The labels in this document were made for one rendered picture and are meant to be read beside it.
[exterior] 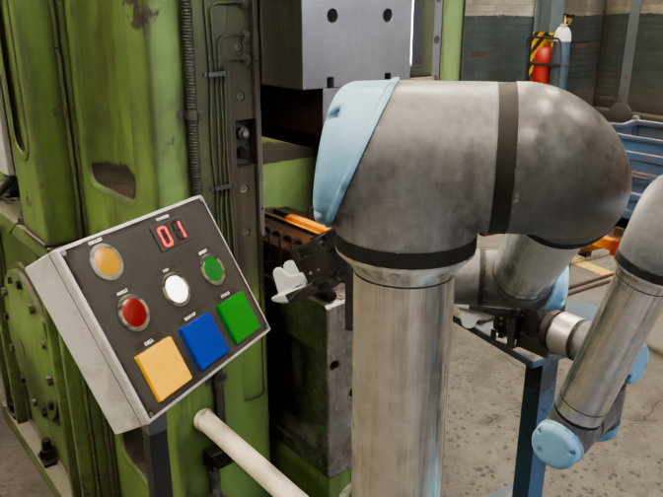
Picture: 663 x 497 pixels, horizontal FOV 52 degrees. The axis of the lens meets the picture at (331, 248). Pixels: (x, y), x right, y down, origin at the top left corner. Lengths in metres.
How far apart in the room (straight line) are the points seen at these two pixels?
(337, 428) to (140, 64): 0.90
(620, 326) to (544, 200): 0.54
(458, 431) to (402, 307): 2.20
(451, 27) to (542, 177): 1.42
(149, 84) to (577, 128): 1.00
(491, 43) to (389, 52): 8.04
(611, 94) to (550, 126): 10.33
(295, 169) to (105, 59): 0.62
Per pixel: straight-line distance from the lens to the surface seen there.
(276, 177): 1.97
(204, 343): 1.12
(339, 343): 1.52
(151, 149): 1.40
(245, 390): 1.69
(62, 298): 1.04
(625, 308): 1.01
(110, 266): 1.06
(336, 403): 1.60
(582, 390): 1.08
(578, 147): 0.50
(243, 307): 1.21
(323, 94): 1.41
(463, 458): 2.59
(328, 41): 1.41
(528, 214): 0.51
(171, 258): 1.14
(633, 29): 10.62
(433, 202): 0.50
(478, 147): 0.49
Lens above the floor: 1.51
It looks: 19 degrees down
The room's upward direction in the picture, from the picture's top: straight up
